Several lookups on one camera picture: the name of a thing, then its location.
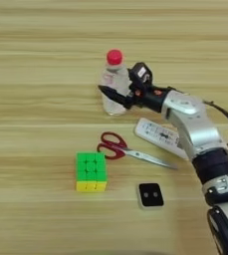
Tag green yellow Rubik's cube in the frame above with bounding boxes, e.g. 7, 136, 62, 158
75, 151, 109, 193

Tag clear water bottle red cap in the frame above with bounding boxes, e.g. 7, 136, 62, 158
100, 49, 133, 117

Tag red handled scissors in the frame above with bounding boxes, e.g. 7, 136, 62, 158
96, 131, 179, 171

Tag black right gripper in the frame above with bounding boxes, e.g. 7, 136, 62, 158
98, 82, 177, 115

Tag small black square device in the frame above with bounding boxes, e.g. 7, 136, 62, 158
136, 181, 165, 211

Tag white remote control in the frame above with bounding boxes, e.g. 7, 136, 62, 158
133, 117, 190, 161

